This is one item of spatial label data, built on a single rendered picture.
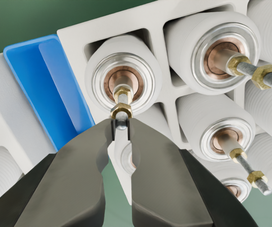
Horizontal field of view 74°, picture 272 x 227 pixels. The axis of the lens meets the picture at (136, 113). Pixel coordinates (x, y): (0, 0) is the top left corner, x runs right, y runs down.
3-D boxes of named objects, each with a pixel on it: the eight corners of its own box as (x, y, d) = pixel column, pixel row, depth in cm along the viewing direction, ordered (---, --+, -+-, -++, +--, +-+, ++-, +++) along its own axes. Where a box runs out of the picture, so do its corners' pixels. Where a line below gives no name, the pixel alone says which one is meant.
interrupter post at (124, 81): (109, 84, 22) (106, 95, 19) (122, 70, 21) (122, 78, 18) (124, 97, 23) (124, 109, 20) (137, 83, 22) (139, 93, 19)
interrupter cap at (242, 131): (232, 163, 29) (234, 166, 28) (189, 152, 27) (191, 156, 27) (261, 124, 26) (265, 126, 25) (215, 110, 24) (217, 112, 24)
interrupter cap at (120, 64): (79, 85, 22) (77, 88, 21) (120, 36, 19) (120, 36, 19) (125, 122, 24) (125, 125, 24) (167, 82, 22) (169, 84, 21)
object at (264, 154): (214, 122, 46) (260, 177, 30) (249, 100, 44) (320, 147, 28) (230, 145, 50) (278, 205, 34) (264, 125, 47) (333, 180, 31)
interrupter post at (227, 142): (227, 147, 27) (239, 162, 24) (213, 143, 27) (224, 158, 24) (235, 134, 26) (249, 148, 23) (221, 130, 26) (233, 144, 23)
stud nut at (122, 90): (124, 83, 18) (124, 86, 17) (135, 95, 19) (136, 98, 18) (110, 95, 19) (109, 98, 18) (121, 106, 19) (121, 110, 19)
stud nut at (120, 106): (124, 98, 15) (124, 102, 14) (137, 112, 15) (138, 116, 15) (106, 112, 15) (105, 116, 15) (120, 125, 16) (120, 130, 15)
